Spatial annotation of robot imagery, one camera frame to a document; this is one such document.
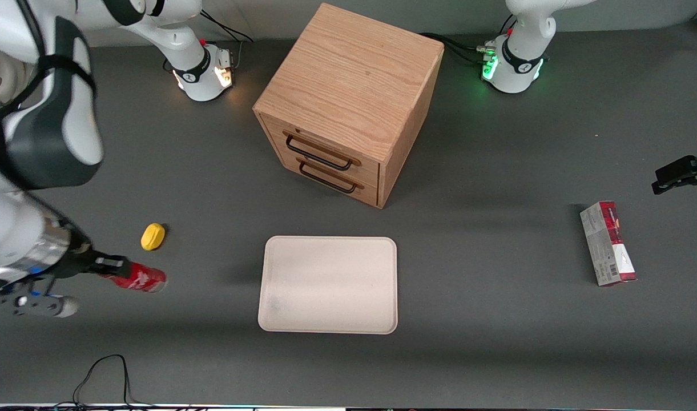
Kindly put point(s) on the wooden drawer cabinet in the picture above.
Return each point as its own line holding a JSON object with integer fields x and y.
{"x": 354, "y": 74}

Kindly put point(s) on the red coke bottle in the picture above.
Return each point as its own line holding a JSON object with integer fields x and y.
{"x": 145, "y": 277}

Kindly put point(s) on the beige plastic tray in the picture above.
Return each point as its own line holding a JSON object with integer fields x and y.
{"x": 328, "y": 284}

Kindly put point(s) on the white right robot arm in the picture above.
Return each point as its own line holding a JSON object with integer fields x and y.
{"x": 51, "y": 131}

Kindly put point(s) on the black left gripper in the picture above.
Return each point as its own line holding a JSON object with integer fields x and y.
{"x": 680, "y": 172}

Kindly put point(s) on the grey and red carton box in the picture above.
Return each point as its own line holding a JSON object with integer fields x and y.
{"x": 608, "y": 244}

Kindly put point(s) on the yellow lemon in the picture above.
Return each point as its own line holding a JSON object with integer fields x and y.
{"x": 153, "y": 236}

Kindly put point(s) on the wooden drawer front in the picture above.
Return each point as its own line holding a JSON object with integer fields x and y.
{"x": 325, "y": 142}
{"x": 337, "y": 185}

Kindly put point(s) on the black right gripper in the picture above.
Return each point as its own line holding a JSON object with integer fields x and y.
{"x": 77, "y": 264}

